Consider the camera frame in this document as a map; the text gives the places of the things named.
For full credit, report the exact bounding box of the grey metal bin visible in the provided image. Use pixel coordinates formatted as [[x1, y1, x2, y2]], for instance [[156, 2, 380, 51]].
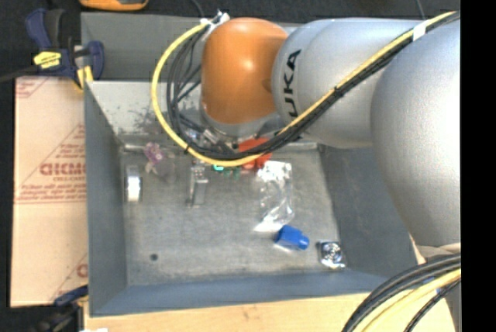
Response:
[[80, 11, 425, 318]]

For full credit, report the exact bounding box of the purple toy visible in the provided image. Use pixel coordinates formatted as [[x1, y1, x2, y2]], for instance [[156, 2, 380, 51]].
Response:
[[142, 141, 166, 175]]

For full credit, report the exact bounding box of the red-orange plastic object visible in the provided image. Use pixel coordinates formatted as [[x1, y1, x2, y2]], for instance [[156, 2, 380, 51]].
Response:
[[236, 137, 274, 171]]

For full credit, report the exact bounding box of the clear crinkled plastic packet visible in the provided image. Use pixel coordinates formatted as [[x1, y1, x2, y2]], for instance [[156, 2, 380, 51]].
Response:
[[252, 160, 297, 233]]

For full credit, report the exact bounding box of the blue plastic cap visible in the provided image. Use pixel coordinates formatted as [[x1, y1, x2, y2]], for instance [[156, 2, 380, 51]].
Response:
[[273, 223, 311, 251]]

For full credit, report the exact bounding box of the shiny square metal piece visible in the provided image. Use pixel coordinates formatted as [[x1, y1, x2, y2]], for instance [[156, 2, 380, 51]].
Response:
[[316, 240, 347, 270]]

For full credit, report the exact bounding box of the brown cardboard board red print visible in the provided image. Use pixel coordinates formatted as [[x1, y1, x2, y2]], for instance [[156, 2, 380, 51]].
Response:
[[9, 74, 90, 309]]

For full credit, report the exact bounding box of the white and silver ring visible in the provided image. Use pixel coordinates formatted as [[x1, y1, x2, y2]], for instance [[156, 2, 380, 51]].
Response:
[[123, 164, 144, 204]]

